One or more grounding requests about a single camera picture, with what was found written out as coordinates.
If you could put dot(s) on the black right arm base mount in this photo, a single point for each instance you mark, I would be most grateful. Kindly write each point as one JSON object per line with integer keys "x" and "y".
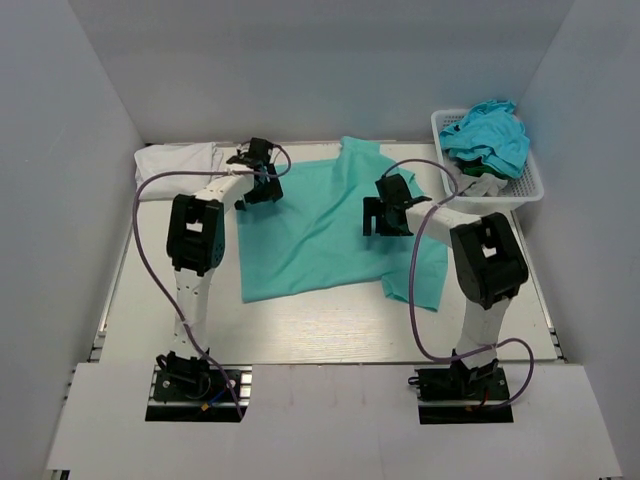
{"x": 444, "y": 400}

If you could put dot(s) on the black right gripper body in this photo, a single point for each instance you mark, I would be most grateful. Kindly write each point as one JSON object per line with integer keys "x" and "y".
{"x": 386, "y": 207}

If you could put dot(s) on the folded white t-shirt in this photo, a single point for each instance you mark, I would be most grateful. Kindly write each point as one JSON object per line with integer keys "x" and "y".
{"x": 153, "y": 160}

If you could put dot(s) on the light blue crumpled t-shirt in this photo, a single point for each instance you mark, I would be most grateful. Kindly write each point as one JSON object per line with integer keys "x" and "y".
{"x": 489, "y": 132}

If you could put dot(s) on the teal green t-shirt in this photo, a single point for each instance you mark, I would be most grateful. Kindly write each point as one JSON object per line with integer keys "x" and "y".
{"x": 312, "y": 238}

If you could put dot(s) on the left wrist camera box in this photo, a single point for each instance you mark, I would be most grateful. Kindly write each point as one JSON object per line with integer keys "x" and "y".
{"x": 260, "y": 150}

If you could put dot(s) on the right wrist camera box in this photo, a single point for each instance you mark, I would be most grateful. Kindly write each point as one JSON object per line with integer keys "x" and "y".
{"x": 393, "y": 189}

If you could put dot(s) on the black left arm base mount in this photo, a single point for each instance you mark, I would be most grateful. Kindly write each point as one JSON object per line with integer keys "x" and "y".
{"x": 208, "y": 400}

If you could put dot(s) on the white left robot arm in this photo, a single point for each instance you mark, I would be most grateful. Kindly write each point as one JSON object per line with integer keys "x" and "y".
{"x": 196, "y": 247}

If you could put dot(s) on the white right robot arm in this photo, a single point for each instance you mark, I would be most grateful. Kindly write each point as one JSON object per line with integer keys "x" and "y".
{"x": 489, "y": 264}

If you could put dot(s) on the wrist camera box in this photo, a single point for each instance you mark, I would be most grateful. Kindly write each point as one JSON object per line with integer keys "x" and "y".
{"x": 393, "y": 189}
{"x": 260, "y": 150}

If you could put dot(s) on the grey white crumpled garment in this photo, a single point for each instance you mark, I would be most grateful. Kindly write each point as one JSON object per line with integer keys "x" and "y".
{"x": 469, "y": 186}

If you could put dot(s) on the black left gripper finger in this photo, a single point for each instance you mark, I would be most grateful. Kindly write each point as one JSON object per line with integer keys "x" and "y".
{"x": 249, "y": 198}
{"x": 270, "y": 190}

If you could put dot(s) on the aluminium table edge rail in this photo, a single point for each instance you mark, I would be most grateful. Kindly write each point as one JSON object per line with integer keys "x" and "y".
{"x": 229, "y": 144}

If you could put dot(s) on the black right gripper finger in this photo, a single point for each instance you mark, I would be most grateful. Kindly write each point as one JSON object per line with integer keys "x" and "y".
{"x": 394, "y": 223}
{"x": 374, "y": 221}

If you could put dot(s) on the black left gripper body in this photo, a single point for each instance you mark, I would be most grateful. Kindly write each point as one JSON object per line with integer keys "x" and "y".
{"x": 269, "y": 169}

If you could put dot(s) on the dark green garment in basket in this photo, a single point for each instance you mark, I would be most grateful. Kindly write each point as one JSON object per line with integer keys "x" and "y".
{"x": 476, "y": 168}

